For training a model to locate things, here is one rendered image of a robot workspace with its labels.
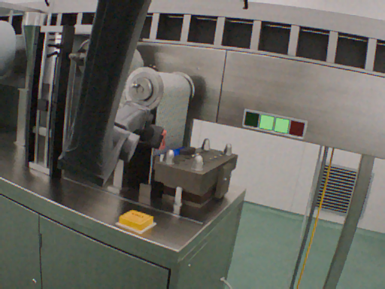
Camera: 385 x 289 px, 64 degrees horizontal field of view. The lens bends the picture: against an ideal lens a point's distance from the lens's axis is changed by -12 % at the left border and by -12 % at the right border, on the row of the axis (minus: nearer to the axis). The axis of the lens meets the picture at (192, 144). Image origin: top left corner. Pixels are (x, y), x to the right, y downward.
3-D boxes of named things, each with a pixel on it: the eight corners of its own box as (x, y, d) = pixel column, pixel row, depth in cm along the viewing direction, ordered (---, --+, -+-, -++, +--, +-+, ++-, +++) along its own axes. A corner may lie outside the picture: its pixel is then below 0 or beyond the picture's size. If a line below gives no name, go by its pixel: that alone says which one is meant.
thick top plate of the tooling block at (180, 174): (153, 180, 112) (156, 162, 110) (200, 159, 148) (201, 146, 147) (199, 193, 106) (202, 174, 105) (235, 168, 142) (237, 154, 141)
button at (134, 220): (118, 223, 91) (119, 216, 91) (131, 217, 97) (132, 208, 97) (140, 232, 88) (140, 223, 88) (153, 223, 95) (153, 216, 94)
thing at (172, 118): (150, 160, 116) (157, 104, 112) (180, 150, 137) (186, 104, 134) (152, 160, 116) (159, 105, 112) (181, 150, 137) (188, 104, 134)
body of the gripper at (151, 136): (158, 148, 107) (149, 138, 100) (130, 141, 111) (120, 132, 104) (165, 129, 109) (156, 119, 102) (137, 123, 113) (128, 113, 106)
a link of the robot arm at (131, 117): (136, 138, 54) (76, 112, 54) (124, 170, 55) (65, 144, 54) (158, 111, 97) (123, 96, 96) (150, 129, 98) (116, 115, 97)
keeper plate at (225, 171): (214, 197, 122) (219, 167, 120) (222, 190, 131) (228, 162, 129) (220, 199, 121) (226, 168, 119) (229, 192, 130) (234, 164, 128)
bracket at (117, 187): (106, 190, 116) (115, 100, 110) (116, 186, 121) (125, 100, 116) (118, 193, 114) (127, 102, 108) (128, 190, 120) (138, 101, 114)
